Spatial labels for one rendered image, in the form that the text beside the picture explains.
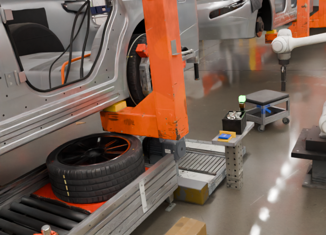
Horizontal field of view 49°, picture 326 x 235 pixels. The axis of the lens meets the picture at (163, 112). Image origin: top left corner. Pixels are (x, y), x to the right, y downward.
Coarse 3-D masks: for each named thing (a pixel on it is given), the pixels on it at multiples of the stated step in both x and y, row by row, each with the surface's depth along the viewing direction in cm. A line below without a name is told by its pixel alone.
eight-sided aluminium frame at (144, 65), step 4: (144, 60) 281; (148, 60) 278; (140, 64) 279; (144, 64) 277; (148, 64) 278; (140, 68) 279; (144, 68) 277; (148, 68) 279; (140, 72) 280; (144, 72) 282; (148, 72) 279; (144, 76) 282; (148, 76) 280; (144, 80) 282; (148, 80) 280; (144, 84) 283; (148, 84) 281; (144, 88) 283; (148, 88) 281; (144, 92) 284; (148, 92) 282
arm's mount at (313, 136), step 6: (312, 126) 279; (318, 126) 278; (312, 132) 267; (318, 132) 266; (312, 138) 255; (318, 138) 255; (324, 138) 254; (306, 144) 255; (312, 144) 253; (318, 144) 251; (324, 144) 249; (312, 150) 254; (318, 150) 252; (324, 150) 250
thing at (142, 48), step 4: (140, 44) 276; (144, 44) 274; (136, 48) 276; (140, 48) 274; (144, 48) 272; (136, 52) 276; (140, 52) 274; (144, 52) 273; (140, 56) 280; (144, 56) 278; (148, 56) 278
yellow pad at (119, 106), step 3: (117, 102) 271; (120, 102) 270; (123, 102) 271; (111, 105) 266; (114, 105) 264; (117, 105) 266; (120, 105) 269; (123, 105) 272; (126, 105) 275; (105, 108) 269; (108, 108) 268; (111, 108) 266; (114, 108) 264; (117, 108) 266; (120, 108) 269; (123, 108) 271; (108, 111) 268; (111, 111) 267; (114, 111) 265; (117, 111) 266
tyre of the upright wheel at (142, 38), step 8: (136, 40) 287; (144, 40) 286; (128, 48) 285; (128, 56) 281; (136, 56) 279; (128, 64) 280; (136, 64) 279; (128, 72) 280; (136, 72) 280; (128, 80) 282; (136, 80) 281; (136, 88) 282; (136, 96) 285; (144, 96) 291; (128, 104) 301
